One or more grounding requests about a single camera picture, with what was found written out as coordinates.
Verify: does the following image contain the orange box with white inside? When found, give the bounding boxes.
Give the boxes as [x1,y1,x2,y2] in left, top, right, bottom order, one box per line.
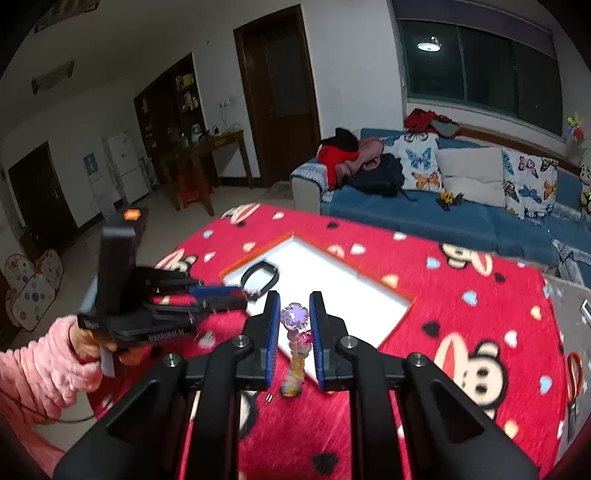
[219,230,415,387]

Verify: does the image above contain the colourful artificial flowers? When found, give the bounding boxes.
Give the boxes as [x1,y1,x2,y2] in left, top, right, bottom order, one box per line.
[566,113,591,161]

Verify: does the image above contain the butterfly print pillow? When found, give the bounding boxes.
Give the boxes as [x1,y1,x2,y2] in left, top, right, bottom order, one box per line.
[501,148,559,220]
[387,131,444,192]

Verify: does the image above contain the red handled scissors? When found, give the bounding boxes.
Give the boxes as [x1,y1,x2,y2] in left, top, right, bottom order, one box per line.
[565,352,585,437]

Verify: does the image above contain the dark entrance door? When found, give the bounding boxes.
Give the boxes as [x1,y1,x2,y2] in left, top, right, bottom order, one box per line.
[7,142,77,253]

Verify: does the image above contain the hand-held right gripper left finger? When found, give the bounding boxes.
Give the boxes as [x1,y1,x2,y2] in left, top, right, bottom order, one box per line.
[53,291,282,480]

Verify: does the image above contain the beaded bracelet with purple flower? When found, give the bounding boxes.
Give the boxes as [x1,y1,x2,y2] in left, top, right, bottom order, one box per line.
[279,303,312,399]

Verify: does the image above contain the blue sofa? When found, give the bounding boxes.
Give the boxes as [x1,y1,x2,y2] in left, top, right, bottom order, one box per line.
[291,128,591,278]

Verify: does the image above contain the brown wooden door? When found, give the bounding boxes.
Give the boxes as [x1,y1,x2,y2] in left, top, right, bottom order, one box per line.
[233,4,322,188]

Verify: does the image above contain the dark backpack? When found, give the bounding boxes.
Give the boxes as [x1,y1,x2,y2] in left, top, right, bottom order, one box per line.
[347,153,419,201]

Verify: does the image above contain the white pillow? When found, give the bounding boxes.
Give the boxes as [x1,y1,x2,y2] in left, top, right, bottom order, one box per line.
[435,147,507,208]

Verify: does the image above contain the black wristband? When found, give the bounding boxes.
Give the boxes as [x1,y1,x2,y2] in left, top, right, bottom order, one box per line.
[241,263,280,302]

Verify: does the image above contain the wooden desk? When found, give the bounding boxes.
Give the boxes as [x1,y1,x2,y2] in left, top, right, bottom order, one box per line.
[159,130,254,217]

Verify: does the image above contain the red stool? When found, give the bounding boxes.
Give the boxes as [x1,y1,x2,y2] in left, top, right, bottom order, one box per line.
[178,168,211,205]

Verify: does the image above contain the person's left hand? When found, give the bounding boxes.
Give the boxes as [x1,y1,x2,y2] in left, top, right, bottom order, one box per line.
[68,318,145,367]

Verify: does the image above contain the red garment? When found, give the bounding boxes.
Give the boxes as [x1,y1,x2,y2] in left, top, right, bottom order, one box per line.
[317,144,362,191]

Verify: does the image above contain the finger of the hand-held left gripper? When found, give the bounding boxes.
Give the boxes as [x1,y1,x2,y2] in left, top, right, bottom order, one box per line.
[137,267,244,300]
[143,296,249,325]

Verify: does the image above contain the polka dot play tent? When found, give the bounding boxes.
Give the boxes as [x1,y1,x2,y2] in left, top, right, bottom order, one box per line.
[4,249,64,332]

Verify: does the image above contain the red bag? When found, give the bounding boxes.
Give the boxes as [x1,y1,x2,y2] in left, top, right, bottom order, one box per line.
[404,108,461,138]

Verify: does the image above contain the red printed blanket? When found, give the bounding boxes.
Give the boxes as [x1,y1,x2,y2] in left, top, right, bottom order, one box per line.
[88,203,572,480]

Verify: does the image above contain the yellow toy vehicle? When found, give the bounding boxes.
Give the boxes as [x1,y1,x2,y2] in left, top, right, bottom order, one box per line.
[436,190,465,210]

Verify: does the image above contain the wall frame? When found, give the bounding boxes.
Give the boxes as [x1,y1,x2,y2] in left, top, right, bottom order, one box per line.
[31,61,75,96]
[34,0,100,33]

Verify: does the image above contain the window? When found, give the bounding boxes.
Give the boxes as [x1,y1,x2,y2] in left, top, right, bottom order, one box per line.
[392,0,567,140]

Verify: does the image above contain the white refrigerator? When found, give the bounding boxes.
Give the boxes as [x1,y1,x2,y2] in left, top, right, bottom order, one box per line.
[102,130,151,206]

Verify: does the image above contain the black cable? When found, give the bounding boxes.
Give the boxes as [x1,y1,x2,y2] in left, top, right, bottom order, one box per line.
[0,388,96,424]

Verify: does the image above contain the white water dispenser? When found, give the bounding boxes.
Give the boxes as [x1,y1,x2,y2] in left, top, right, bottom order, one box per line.
[83,152,117,219]

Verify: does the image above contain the black garment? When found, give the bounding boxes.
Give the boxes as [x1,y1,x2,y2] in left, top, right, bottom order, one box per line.
[322,128,361,152]

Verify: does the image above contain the dark wooden cabinet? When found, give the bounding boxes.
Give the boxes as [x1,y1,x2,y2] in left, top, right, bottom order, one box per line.
[134,52,208,185]

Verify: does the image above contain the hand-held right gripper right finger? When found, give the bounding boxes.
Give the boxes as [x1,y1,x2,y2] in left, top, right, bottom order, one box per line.
[308,291,541,480]

